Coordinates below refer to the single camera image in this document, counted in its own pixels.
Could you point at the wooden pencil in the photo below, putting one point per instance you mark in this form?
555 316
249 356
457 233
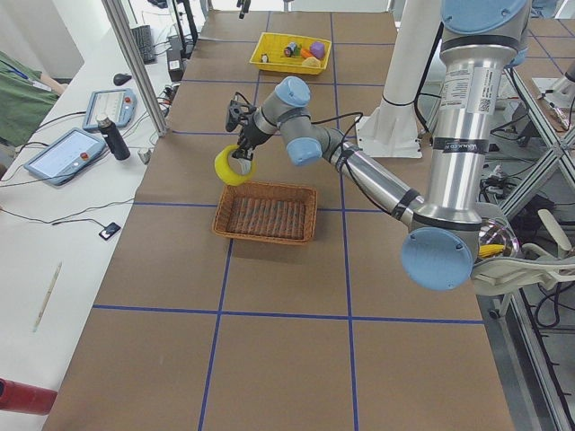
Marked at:
47 296

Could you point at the black computer mouse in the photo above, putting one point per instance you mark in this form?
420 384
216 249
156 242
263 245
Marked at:
121 79

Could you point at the brown wicker basket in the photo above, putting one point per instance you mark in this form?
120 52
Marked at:
267 212

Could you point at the person in green shirt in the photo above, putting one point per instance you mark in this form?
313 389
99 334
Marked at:
27 96

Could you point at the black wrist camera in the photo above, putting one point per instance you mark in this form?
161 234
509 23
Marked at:
238 114

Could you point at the blue teach pendant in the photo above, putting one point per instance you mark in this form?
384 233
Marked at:
118 105
63 159

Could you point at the toy croissant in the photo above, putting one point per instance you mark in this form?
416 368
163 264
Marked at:
312 62

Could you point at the small dark can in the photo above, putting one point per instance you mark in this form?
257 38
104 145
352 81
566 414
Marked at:
292 49

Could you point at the purple foam block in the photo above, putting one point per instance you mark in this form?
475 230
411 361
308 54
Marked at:
317 49

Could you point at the blue teach pendant far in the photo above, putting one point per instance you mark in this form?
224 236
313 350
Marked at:
118 105

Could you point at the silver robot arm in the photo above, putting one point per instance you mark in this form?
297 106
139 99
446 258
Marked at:
479 40

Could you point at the aluminium frame post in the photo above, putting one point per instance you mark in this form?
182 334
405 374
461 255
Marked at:
120 25

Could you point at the black keyboard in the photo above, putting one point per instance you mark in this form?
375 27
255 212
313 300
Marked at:
142 36

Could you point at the white office chair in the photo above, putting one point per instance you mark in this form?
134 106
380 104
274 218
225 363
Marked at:
532 264

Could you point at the black water bottle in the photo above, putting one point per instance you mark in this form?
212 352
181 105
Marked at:
112 137

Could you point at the blue teach pendant near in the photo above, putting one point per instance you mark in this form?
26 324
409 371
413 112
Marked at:
63 159

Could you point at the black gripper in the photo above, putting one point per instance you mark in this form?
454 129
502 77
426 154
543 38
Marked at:
252 134

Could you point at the yellow plastic basket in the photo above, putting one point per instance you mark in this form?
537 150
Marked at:
273 44

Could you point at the small black device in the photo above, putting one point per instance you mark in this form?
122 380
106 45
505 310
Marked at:
109 231

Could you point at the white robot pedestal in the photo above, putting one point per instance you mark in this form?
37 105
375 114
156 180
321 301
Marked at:
391 130

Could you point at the red cylinder bottle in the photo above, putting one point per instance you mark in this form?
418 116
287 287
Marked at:
25 398

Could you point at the yellow tape roll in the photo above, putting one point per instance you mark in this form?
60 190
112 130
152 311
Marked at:
232 171

